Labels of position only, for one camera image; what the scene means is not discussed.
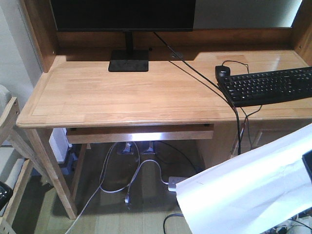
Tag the white paper sheet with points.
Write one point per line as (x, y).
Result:
(251, 192)

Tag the wooden desk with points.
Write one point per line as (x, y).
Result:
(76, 90)

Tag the white power strip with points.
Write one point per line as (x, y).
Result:
(173, 181)

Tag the black computer mouse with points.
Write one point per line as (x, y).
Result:
(222, 71)

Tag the black keyboard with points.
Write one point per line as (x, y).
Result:
(267, 87)

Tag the black computer monitor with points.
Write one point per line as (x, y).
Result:
(125, 16)

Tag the wooden side rack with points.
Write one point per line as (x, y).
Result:
(16, 164)

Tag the grey desk cable grommet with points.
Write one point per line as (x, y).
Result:
(176, 55)

